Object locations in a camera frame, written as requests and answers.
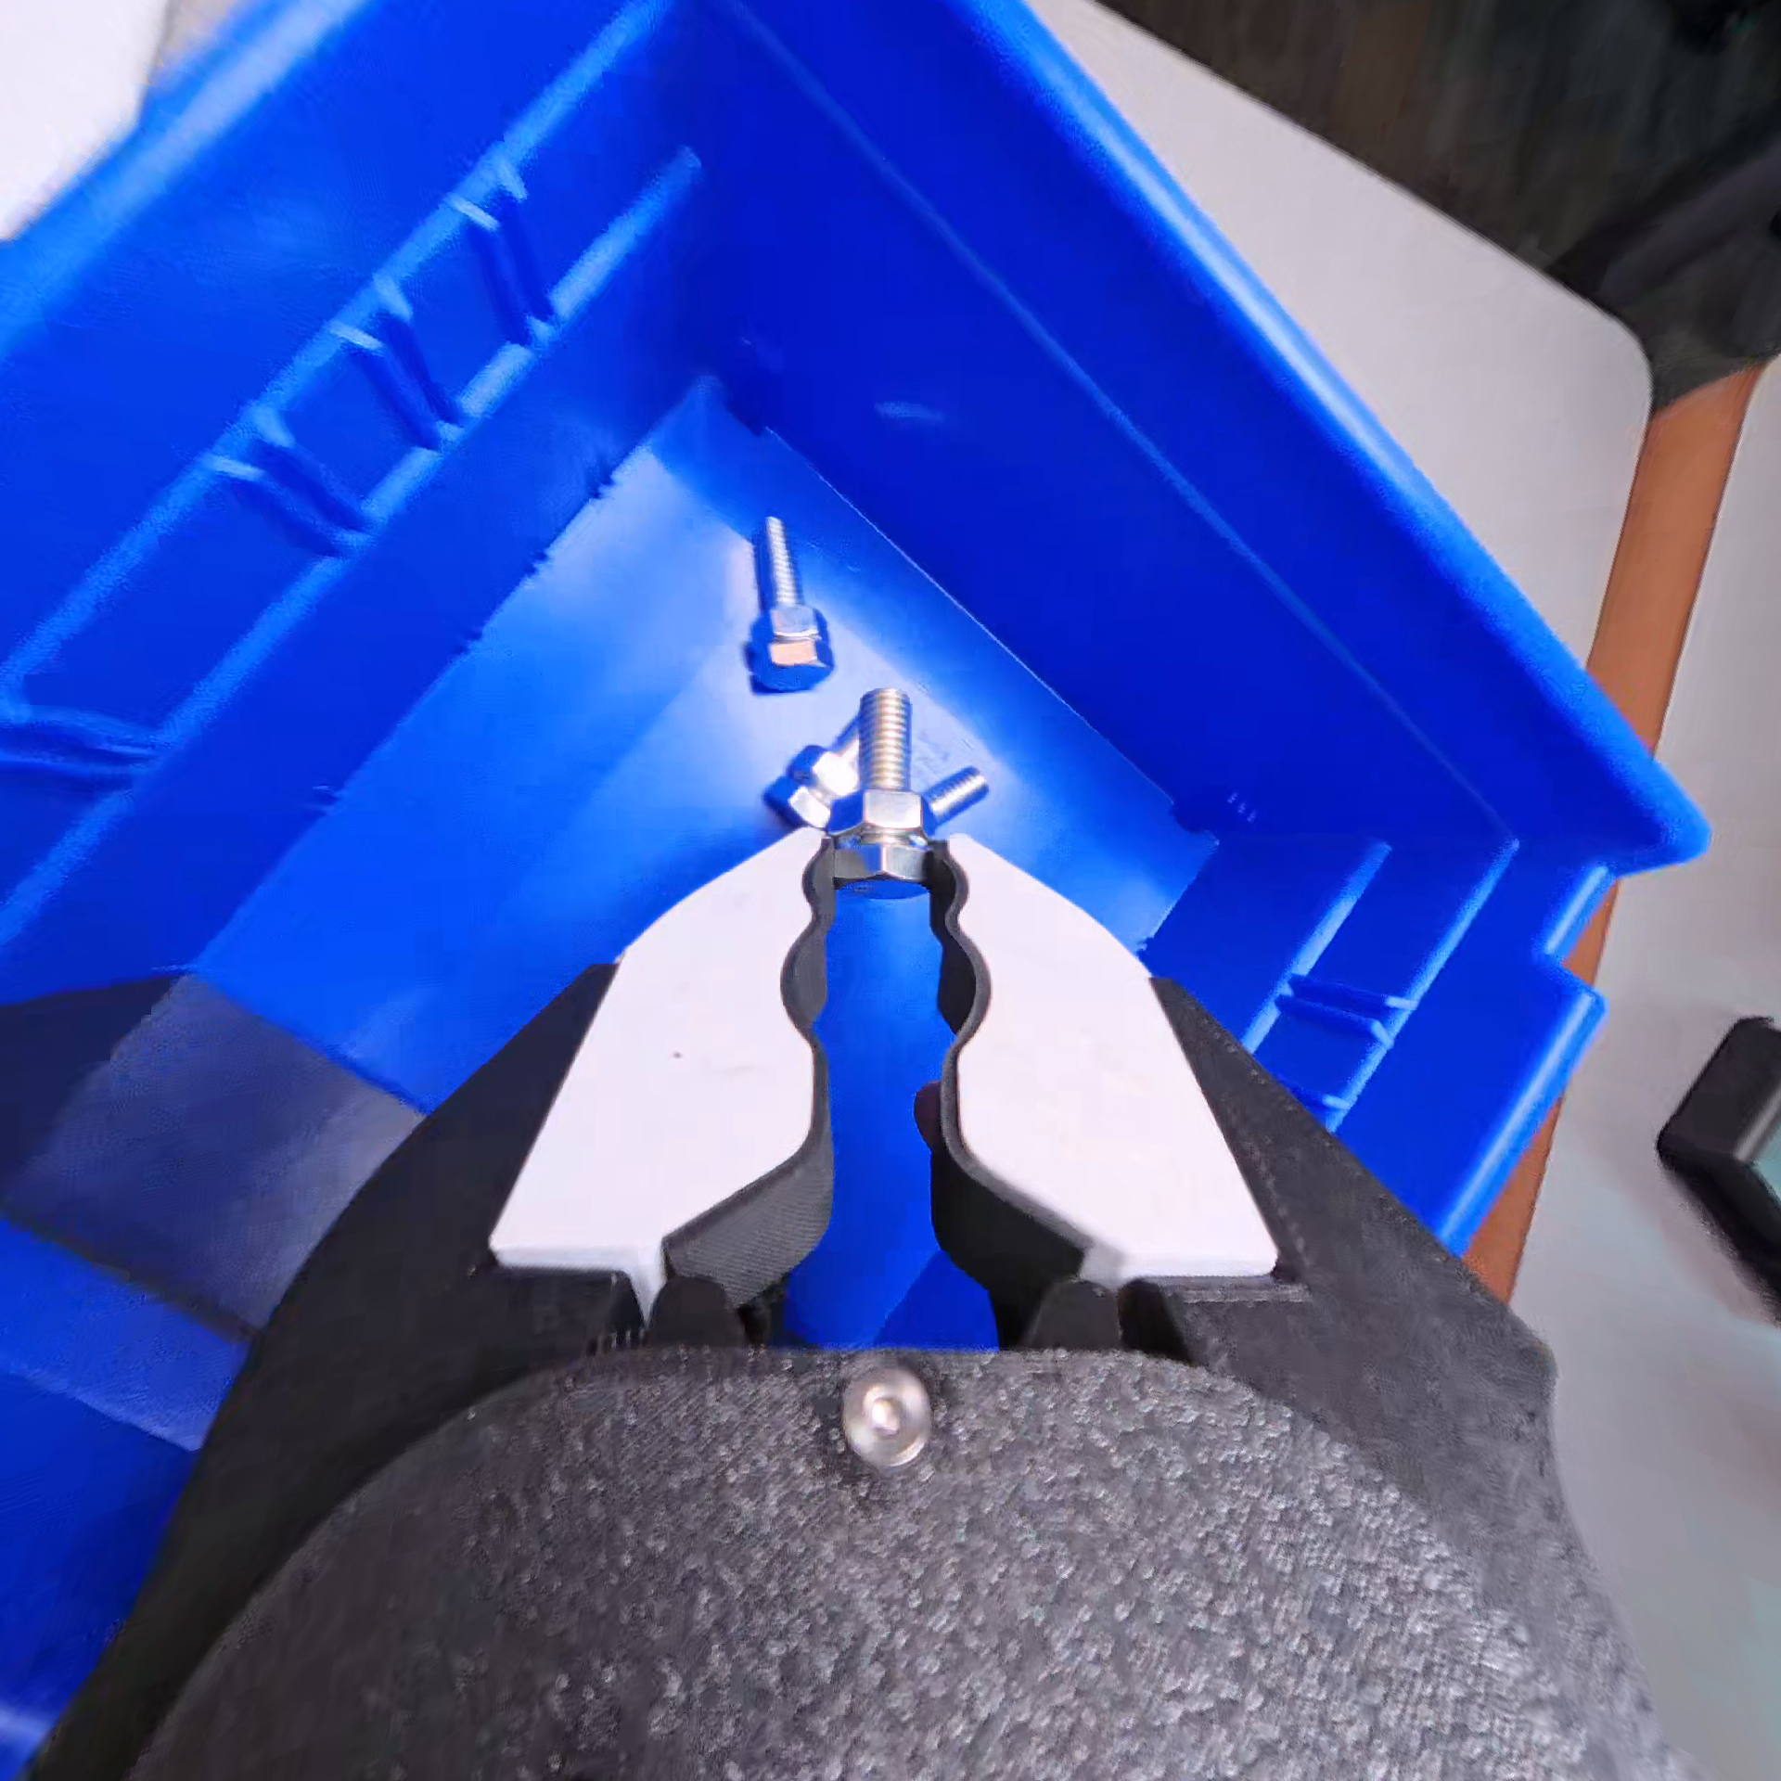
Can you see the steel hex bolt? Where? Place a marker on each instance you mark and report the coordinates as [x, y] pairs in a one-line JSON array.
[[887, 739], [791, 654], [804, 794]]

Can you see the blue plastic bin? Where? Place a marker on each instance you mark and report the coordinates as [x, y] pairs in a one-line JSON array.
[[974, 419]]

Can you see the steel hex nut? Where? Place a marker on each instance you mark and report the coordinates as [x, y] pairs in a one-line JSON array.
[[876, 818]]

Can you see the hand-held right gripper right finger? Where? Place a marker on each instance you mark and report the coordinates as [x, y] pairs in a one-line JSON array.
[[1098, 1114]]

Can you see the black bin divider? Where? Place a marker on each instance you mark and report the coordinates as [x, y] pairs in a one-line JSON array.
[[180, 1114]]

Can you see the black device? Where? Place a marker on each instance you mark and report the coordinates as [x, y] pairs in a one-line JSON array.
[[1727, 1114]]

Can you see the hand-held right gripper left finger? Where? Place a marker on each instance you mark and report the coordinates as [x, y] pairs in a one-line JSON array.
[[667, 1086]]

